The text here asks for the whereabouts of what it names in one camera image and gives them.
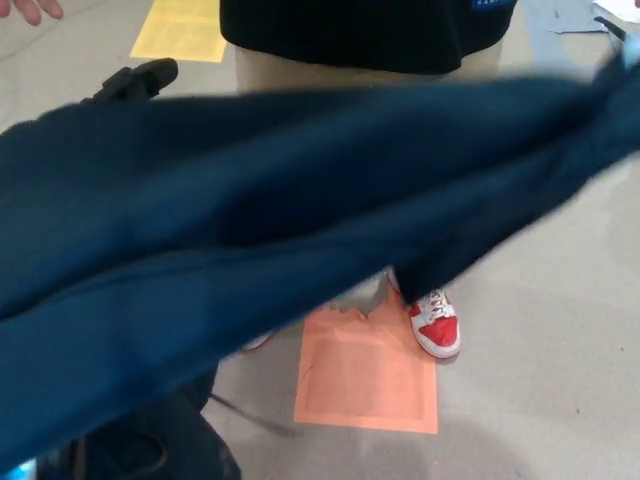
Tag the orange square floor marker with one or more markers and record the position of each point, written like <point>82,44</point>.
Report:
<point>370,380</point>

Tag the person's right hand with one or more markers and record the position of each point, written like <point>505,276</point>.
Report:
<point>30,10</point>

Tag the red white sneaker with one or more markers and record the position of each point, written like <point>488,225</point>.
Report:
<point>437,330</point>
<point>257,342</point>

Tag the white paper sheet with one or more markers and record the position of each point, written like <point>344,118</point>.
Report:
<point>620,7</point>

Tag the yellow square floor marker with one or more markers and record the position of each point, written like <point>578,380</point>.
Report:
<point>180,30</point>

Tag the dark teal coat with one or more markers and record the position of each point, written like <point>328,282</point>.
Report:
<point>250,200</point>

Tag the robot right black hand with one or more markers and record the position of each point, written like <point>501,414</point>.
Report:
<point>617,35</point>

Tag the robot left black hand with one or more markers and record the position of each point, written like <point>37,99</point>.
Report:
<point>135,80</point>

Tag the black shirt with blue label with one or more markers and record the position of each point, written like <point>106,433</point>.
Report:
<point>350,30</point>

